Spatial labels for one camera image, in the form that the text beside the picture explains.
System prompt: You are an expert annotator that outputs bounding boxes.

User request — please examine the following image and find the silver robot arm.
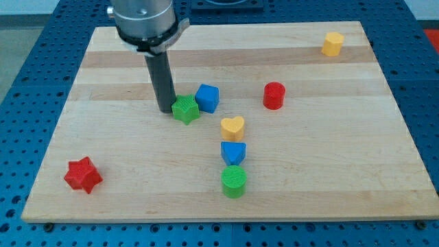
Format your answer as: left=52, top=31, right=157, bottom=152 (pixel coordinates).
left=106, top=0, right=190, bottom=57

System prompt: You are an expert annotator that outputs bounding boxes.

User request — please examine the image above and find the yellow heart block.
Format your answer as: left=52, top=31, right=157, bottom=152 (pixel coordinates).
left=220, top=116, right=245, bottom=142

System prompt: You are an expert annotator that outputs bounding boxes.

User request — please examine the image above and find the blue cube block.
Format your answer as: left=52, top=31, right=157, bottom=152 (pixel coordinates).
left=195, top=84, right=220, bottom=113

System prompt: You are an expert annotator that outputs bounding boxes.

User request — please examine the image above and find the blue triangle block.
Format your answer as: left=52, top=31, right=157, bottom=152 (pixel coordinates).
left=220, top=141, right=247, bottom=166

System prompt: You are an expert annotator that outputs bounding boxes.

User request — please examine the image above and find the green star block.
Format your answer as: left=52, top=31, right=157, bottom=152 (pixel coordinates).
left=171, top=94, right=200, bottom=125

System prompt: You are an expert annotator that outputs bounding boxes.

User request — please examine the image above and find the green cylinder block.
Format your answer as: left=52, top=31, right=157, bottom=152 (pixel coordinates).
left=221, top=165, right=247, bottom=199

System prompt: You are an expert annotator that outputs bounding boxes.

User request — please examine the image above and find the red cylinder block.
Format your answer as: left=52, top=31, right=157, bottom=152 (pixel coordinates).
left=263, top=82, right=286, bottom=110

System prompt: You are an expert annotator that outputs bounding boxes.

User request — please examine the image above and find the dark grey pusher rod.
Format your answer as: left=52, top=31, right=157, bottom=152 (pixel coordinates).
left=145, top=51, right=176, bottom=113

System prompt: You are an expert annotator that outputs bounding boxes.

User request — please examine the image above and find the wooden board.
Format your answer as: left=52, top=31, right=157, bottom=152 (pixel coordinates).
left=21, top=21, right=438, bottom=223

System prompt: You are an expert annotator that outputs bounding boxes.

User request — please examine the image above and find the dark mounting plate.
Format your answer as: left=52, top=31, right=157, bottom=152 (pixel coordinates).
left=191, top=0, right=265, bottom=11

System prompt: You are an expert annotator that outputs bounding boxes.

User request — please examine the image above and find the yellow hexagon block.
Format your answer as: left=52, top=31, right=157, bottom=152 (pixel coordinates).
left=321, top=32, right=344, bottom=57

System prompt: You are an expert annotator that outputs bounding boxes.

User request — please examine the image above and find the red star block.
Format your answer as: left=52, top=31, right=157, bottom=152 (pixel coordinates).
left=64, top=156, right=104, bottom=194

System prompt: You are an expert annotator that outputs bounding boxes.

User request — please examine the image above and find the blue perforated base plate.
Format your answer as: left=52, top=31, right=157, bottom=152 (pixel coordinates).
left=1, top=0, right=438, bottom=246

